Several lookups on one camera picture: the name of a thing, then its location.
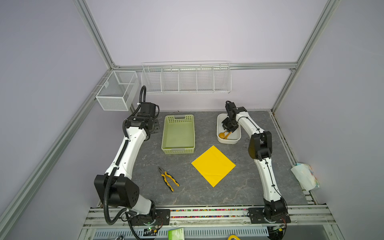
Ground orange wooden spoon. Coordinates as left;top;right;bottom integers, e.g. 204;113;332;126
219;131;232;140

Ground green perforated plastic basket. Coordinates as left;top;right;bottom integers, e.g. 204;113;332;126
162;115;196;155

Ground yellow paper napkin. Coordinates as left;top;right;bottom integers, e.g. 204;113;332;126
192;146;236;188

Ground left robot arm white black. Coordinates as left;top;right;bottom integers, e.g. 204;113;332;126
94;86;160;225

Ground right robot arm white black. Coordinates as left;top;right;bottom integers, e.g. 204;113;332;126
222;101;289;223

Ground white oval plastic tub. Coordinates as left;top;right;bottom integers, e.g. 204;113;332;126
216;113;242;145

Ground small white mesh basket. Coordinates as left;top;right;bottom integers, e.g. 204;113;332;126
96;71;140;112

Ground yellow black pliers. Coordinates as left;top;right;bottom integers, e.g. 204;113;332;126
158;167;180;192

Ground green white small box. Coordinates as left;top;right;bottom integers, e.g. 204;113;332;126
168;228;185;240

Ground yellow tape measure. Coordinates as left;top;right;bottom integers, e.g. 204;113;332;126
228;235;240;240

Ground long white wire shelf basket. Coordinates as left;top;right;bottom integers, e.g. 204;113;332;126
142;61;232;94

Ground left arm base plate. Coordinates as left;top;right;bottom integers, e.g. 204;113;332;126
130;209;171;226

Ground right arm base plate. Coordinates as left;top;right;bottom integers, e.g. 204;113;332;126
247;207;291;224

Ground aluminium frame rail base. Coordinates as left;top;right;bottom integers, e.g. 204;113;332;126
79;205;344;240

